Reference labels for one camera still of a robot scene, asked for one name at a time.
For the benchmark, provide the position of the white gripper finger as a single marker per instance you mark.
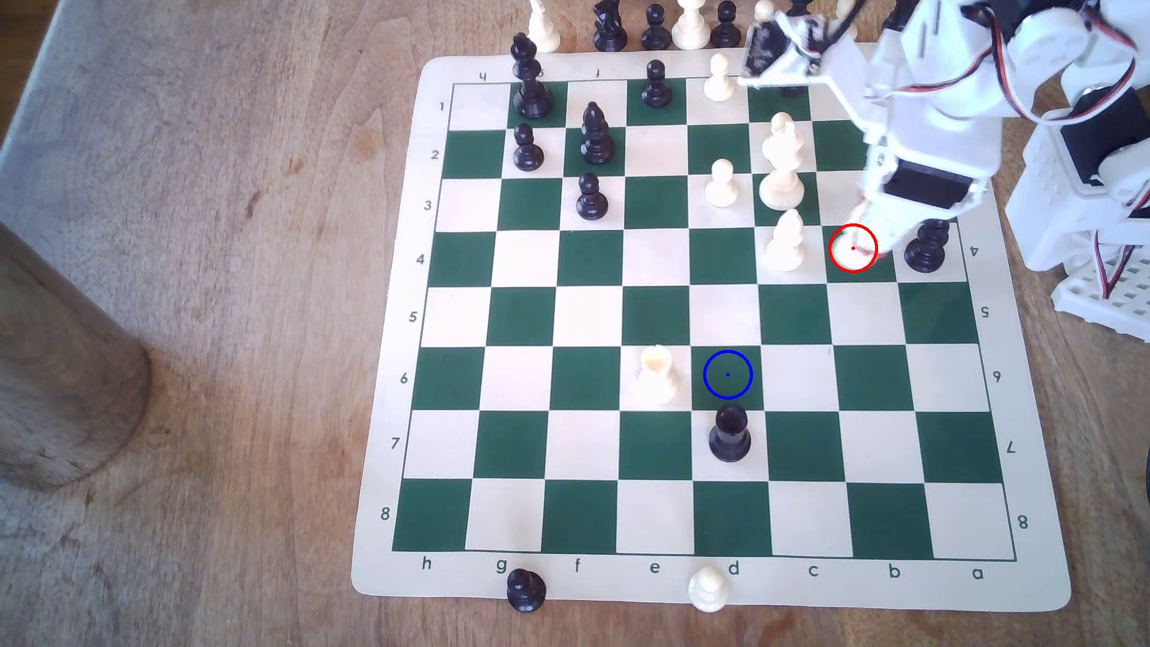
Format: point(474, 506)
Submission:
point(907, 225)
point(871, 220)

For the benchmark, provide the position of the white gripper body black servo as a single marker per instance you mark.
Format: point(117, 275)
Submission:
point(922, 190)

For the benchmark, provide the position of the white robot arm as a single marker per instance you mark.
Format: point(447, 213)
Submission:
point(1033, 45)

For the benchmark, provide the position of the white bishop chess piece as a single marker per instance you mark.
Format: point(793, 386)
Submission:
point(788, 247)

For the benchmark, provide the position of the white queen chess piece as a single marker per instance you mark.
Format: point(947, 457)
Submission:
point(782, 180)

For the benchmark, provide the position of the tall black chess piece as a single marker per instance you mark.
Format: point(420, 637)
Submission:
point(798, 5)
point(897, 12)

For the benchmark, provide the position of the black pawn chess piece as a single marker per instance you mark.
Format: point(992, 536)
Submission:
point(656, 34)
point(526, 593)
point(726, 32)
point(591, 202)
point(657, 88)
point(528, 153)

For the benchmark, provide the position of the tall white chess piece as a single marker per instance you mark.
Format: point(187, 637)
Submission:
point(543, 31)
point(691, 31)

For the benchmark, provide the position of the black rook chess piece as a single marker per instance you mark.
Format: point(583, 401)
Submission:
point(729, 440)

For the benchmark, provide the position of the white rook chess piece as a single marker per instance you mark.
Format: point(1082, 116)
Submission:
point(657, 377)

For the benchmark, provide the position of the black bishop chess piece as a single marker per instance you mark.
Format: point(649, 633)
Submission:
point(596, 139)

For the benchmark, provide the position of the green and cream chess mat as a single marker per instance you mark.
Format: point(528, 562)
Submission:
point(557, 314)

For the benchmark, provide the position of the black king chess piece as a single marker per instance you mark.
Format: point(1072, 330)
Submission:
point(532, 90)

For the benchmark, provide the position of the white perforated base plate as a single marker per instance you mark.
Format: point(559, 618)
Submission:
point(1101, 310)

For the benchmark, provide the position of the round wooden post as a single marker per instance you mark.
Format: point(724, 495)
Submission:
point(63, 386)

